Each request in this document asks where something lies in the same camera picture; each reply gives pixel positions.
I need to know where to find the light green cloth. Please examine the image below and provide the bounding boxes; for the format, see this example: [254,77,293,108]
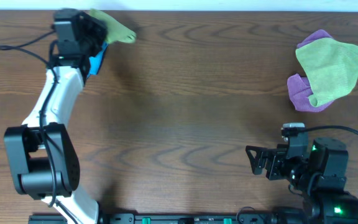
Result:
[89,9,137,44]

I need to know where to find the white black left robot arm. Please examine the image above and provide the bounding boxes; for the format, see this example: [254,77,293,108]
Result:
[4,8,107,223]

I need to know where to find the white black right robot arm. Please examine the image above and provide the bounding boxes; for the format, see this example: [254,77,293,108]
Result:
[246,138,358,223]

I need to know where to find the folded blue cloth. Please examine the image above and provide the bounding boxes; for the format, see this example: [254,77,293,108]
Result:
[86,42,109,79]

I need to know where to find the purple cloth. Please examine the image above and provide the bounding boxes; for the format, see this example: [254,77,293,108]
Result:
[287,29,333,113]

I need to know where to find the olive green cloth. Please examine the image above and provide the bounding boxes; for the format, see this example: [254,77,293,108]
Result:
[295,37,358,108]

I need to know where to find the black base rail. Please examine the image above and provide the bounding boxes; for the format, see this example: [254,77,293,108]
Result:
[28,212,307,224]

